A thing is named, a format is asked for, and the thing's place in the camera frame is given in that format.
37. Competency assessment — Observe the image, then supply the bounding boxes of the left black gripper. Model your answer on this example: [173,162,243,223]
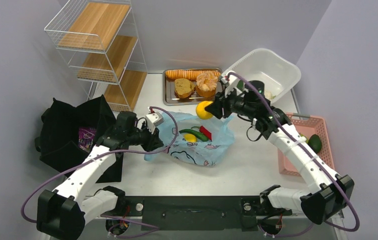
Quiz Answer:
[127,121,164,153]

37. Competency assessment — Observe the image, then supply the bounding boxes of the blue printed plastic bag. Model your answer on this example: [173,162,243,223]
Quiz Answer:
[158,112,235,167]

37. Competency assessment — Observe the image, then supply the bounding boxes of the row of orange crackers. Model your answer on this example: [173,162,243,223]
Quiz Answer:
[165,69,221,81]

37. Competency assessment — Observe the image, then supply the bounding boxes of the yellow pear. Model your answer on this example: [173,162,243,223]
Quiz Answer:
[195,101,213,120]

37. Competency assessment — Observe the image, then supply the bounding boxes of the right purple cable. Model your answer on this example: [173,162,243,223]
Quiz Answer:
[227,71,361,238]

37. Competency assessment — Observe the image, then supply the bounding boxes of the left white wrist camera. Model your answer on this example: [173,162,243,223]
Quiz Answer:
[144,112,164,134]

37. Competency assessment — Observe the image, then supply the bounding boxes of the white wire wooden shelf rack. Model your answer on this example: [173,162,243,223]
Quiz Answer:
[44,0,148,112]

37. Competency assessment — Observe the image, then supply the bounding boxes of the brown bread slice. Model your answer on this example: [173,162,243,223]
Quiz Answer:
[174,78,195,99]

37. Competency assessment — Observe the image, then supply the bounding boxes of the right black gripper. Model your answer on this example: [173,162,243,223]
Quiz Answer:
[206,85,255,119]

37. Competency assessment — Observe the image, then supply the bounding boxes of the dark green avocado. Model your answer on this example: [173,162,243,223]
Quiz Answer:
[307,134,323,154]

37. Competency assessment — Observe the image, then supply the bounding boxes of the white cauliflower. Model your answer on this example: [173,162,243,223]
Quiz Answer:
[264,90,275,101]

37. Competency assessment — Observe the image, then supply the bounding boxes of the red chili pepper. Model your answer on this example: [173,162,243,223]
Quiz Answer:
[199,126,212,141]

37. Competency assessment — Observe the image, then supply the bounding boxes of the steel tray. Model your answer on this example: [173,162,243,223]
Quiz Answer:
[162,67,223,106]

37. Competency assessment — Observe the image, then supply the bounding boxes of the pink plastic basket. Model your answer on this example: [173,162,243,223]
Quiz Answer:
[277,112,335,177]

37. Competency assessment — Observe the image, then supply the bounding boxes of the green chili pepper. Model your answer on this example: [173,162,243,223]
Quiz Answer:
[179,128,209,142]

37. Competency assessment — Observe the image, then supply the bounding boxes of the black fabric tote bag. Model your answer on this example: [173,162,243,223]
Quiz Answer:
[35,96,116,172]

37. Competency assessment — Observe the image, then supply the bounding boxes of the yellow lemon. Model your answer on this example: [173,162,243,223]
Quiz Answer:
[183,133,198,143]

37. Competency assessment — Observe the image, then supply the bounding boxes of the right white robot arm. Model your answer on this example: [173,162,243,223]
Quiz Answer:
[205,80,358,225]

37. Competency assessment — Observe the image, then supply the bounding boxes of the purple cable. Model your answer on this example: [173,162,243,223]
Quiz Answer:
[20,106,179,239]
[227,71,361,238]

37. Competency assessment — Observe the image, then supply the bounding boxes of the purple snack packet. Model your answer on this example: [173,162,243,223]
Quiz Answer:
[77,127,97,153]

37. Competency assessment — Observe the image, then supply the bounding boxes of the white plastic basin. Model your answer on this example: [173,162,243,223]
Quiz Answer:
[223,48,302,104]

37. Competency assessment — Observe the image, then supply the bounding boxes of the green lime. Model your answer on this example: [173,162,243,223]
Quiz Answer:
[299,133,309,144]

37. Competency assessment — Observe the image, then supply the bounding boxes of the sesame bagel bread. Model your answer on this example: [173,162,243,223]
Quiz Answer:
[195,72,218,98]

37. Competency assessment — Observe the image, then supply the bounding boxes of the green cucumber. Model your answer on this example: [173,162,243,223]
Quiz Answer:
[237,80,245,92]

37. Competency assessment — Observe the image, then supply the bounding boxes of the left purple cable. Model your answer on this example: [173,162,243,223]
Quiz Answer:
[20,106,179,239]

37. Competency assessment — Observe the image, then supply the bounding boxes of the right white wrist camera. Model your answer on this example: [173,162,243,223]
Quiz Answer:
[220,74,243,98]

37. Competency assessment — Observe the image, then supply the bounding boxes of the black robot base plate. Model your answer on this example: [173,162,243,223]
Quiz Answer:
[106,195,292,232]

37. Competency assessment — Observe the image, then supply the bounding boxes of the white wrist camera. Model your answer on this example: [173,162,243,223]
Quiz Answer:
[220,74,243,98]
[144,112,164,134]

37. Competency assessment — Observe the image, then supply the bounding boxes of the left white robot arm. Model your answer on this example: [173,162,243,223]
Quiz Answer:
[36,110,164,240]

